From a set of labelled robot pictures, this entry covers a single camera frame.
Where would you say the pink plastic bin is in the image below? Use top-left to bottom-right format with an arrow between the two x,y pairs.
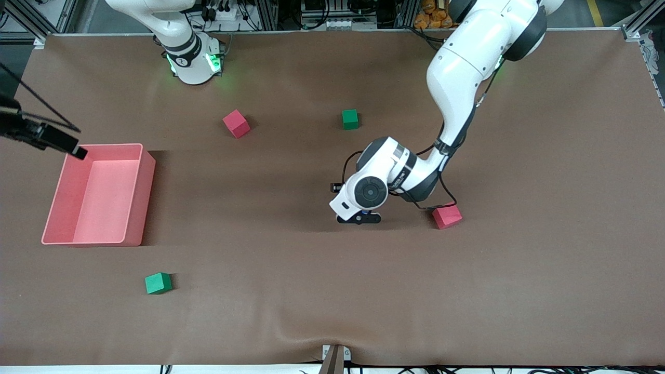
42,143 -> 156,247

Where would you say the brown table mat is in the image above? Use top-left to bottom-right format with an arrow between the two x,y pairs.
0,29 -> 665,367

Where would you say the pink foam cube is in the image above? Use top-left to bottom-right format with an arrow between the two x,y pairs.
432,203 -> 463,230
222,109 -> 251,139

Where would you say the white terminal strip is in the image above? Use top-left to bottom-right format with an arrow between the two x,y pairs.
323,19 -> 378,31

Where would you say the white power strip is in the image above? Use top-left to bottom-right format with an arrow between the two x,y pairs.
205,5 -> 245,24

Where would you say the orange snack bag pile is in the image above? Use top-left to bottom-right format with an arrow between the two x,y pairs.
414,0 -> 458,30

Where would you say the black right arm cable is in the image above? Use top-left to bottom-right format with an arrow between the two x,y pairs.
0,61 -> 82,133

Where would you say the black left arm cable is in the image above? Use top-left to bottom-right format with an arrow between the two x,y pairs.
342,62 -> 507,211

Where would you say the metal table edge bracket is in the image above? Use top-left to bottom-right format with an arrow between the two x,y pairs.
320,344 -> 352,374

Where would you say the black arm base cable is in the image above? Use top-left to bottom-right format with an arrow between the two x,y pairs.
408,25 -> 445,52

